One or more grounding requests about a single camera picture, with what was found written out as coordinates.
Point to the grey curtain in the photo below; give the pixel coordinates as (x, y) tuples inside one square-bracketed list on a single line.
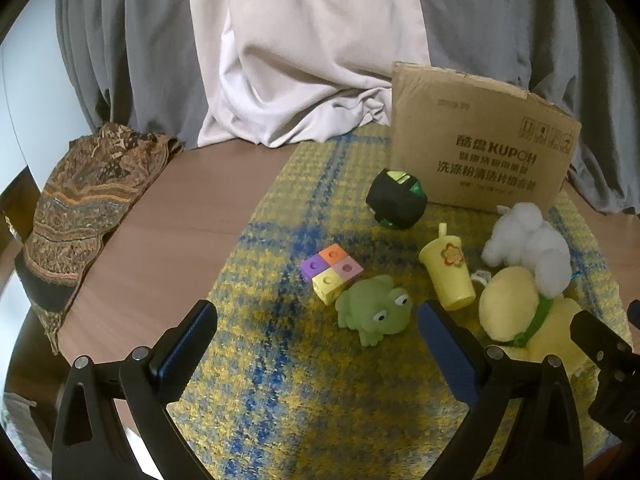
[(525, 25), (135, 50)]

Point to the colourful toy block cube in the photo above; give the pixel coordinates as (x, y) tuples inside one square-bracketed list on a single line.
[(330, 272)]

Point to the yellow and blue woven mat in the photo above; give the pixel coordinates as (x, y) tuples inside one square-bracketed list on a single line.
[(300, 360)]

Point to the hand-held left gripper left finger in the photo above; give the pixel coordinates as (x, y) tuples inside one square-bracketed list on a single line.
[(186, 347)]

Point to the green ball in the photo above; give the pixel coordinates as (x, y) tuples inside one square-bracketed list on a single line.
[(397, 197)]

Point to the green rubber frog toy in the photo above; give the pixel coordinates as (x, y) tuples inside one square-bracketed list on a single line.
[(372, 307)]

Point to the white plush toy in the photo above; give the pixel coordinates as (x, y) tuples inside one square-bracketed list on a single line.
[(530, 250)]

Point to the yellow plush duck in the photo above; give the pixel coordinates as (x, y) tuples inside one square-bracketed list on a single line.
[(515, 305)]

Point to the brown cardboard box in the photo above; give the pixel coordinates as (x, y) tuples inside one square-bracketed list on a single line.
[(480, 150)]

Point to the yellow toy cup with flower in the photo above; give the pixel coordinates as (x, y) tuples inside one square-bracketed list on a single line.
[(447, 272)]

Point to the dark wooden chair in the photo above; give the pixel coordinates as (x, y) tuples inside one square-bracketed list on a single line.
[(15, 195)]

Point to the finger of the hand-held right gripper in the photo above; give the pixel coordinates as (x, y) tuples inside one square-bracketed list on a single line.
[(635, 315), (595, 332)]

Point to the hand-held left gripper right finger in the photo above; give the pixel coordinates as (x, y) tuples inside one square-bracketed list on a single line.
[(446, 347)]

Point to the brown patterned cloth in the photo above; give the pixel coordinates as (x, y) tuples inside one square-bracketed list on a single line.
[(75, 220)]

